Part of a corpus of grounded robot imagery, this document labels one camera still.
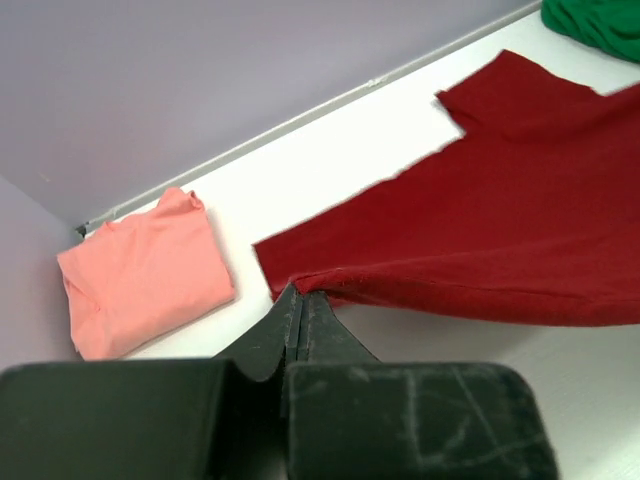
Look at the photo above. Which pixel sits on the green t shirt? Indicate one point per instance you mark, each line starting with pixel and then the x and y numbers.
pixel 611 26

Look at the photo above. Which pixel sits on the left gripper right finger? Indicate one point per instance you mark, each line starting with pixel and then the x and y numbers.
pixel 352 416

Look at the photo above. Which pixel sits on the red t shirt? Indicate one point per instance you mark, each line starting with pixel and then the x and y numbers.
pixel 531 217

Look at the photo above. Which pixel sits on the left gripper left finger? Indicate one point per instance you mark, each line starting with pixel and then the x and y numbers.
pixel 199 418

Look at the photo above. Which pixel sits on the folded pink t shirt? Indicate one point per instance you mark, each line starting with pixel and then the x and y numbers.
pixel 137 279

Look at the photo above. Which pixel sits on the aluminium table frame rail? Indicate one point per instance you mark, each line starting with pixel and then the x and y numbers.
pixel 305 118

